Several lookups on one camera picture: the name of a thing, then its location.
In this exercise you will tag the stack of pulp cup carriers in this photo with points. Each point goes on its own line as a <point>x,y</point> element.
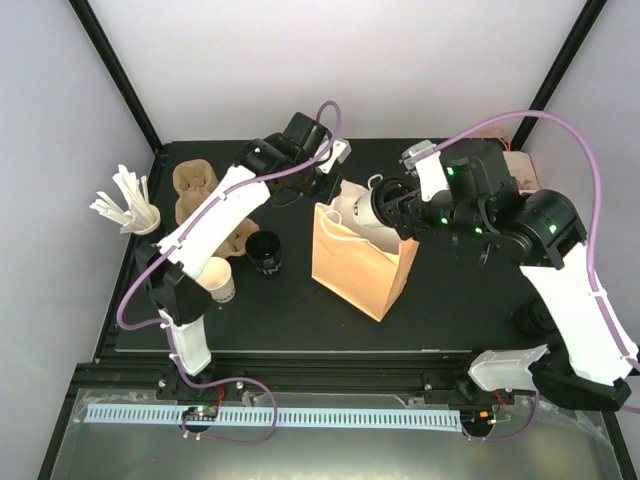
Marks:
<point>194,181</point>

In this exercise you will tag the black frame post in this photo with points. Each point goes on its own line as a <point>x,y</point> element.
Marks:
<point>578,33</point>
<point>109,58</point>

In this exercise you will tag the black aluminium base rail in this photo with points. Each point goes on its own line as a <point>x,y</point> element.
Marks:
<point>434,377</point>

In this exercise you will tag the brown pulp cup carrier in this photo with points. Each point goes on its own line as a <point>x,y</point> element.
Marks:
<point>235,244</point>

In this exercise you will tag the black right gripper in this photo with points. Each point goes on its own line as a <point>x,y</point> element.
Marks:
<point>410,221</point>

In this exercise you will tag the light blue cable duct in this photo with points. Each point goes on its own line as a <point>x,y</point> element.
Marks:
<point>337,418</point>

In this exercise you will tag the black left frame post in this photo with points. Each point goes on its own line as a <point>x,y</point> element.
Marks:
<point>109,58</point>

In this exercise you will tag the black right frame post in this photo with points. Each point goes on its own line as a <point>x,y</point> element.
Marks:
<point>578,33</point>

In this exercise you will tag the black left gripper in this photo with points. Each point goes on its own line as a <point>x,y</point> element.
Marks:
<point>330,192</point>

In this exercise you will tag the printed paper bag orange handles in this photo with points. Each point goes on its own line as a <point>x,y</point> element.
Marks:
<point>519,163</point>

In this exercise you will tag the cup of white wrapped stirrers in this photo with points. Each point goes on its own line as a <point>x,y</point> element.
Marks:
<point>139,217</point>

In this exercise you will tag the white paper coffee cup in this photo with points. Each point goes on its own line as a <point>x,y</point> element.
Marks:
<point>366,212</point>
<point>217,279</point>

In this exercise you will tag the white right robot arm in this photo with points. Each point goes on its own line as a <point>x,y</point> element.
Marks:
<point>580,360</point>

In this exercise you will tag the black lid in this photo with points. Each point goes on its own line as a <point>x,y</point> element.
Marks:
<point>534,319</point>
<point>385,191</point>

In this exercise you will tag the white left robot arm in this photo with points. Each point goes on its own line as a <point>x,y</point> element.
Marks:
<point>302,159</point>

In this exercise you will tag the brown paper takeout bag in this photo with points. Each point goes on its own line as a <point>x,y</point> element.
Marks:
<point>367,267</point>

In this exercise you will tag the stack of black cup lids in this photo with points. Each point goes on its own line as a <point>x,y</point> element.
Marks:
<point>264,250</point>

